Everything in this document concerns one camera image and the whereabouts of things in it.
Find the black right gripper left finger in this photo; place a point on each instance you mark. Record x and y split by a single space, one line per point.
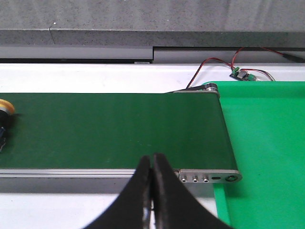
132 208

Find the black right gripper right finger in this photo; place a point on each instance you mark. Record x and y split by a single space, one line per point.
174 206

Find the yellow push button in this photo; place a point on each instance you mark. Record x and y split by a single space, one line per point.
7 109

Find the green conveyor belt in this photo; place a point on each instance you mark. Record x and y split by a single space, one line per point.
114 131

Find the green plastic tray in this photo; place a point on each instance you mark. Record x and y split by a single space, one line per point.
266 124

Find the small green circuit board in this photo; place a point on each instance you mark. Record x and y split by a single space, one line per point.
242 75

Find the grey stone countertop ledge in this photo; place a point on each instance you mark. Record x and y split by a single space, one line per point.
161 23

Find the silver aluminium conveyor frame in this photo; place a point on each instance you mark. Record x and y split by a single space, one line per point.
209 177

